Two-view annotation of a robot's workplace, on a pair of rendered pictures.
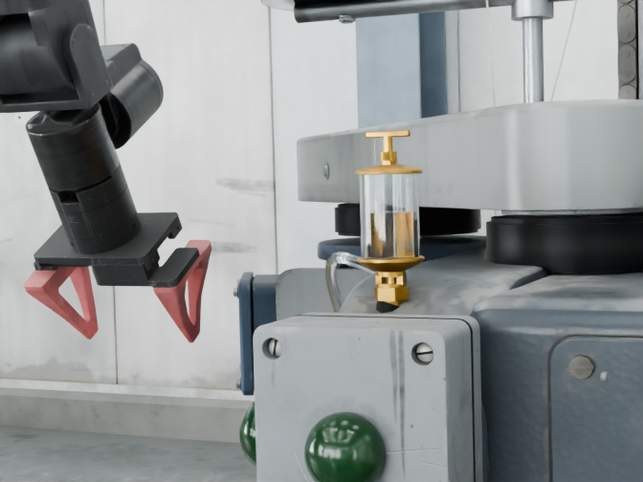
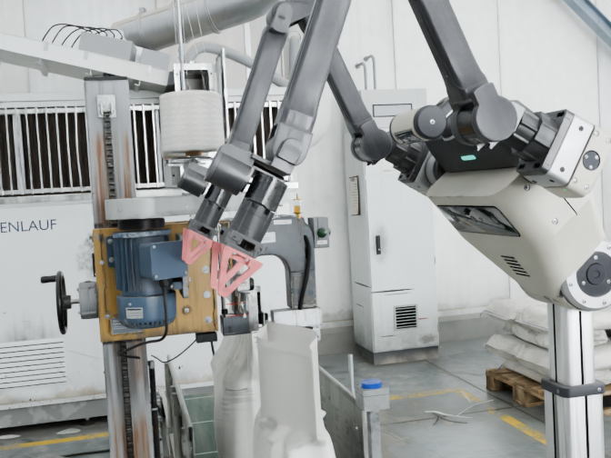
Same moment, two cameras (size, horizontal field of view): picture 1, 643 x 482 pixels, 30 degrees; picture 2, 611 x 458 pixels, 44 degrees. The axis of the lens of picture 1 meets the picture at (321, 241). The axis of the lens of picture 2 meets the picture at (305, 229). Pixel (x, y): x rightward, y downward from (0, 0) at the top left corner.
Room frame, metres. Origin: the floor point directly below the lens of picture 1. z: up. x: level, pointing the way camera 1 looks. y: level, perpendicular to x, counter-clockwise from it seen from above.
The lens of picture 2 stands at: (1.82, 1.74, 1.41)
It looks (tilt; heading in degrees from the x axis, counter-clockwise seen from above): 3 degrees down; 233
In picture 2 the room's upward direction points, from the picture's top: 3 degrees counter-clockwise
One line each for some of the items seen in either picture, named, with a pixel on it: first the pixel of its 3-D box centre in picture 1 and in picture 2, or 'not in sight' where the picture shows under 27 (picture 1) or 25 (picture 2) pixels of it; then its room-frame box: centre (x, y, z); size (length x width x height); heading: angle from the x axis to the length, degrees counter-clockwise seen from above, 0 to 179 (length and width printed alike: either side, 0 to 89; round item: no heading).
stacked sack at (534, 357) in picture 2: not in sight; (578, 354); (-2.17, -0.87, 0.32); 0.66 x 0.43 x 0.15; 159
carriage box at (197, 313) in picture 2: not in sight; (153, 277); (0.86, -0.28, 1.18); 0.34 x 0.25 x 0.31; 157
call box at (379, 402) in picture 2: not in sight; (372, 396); (0.41, 0.14, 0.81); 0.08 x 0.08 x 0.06; 67
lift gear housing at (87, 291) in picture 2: not in sight; (87, 299); (1.04, -0.34, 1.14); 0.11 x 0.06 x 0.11; 67
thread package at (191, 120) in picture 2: not in sight; (191, 123); (0.85, -0.02, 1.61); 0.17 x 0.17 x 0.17
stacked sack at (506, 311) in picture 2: not in sight; (539, 307); (-2.32, -1.25, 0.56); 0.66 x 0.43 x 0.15; 154
